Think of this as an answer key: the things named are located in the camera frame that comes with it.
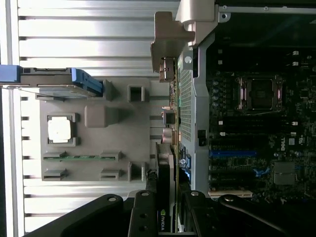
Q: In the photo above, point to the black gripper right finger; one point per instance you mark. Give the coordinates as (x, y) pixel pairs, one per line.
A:
(200, 214)

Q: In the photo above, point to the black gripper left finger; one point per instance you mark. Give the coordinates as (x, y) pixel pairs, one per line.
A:
(144, 214)

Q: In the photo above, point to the beige expansion slot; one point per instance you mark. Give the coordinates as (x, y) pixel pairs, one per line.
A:
(229, 193)

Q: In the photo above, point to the black expansion slot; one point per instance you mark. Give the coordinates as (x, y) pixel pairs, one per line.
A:
(232, 177)

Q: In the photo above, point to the blue expansion slot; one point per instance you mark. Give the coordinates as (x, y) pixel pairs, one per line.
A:
(232, 153)

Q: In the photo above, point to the grey parts rack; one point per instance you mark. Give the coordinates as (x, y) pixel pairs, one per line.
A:
(111, 138)

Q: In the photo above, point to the green RAM stick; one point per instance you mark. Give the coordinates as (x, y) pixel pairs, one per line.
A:
(81, 157)

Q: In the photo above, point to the grey chipset heatsink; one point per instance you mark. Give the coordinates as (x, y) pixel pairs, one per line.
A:
(284, 173)

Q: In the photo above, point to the dark Dell motherboard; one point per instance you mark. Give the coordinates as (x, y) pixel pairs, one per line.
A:
(271, 148)

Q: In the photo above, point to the black RAM slot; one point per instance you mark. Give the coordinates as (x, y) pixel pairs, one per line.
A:
(256, 121)
(256, 130)

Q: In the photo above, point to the grey open PC case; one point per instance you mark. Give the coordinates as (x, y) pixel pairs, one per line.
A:
(201, 103)

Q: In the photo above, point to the silver CPU chip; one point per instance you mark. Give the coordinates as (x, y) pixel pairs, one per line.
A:
(59, 130)

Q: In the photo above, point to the metal CPU socket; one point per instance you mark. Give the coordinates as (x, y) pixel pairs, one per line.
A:
(259, 92)

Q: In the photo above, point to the hard disk with blue caddy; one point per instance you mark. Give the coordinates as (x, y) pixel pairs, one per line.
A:
(49, 77)

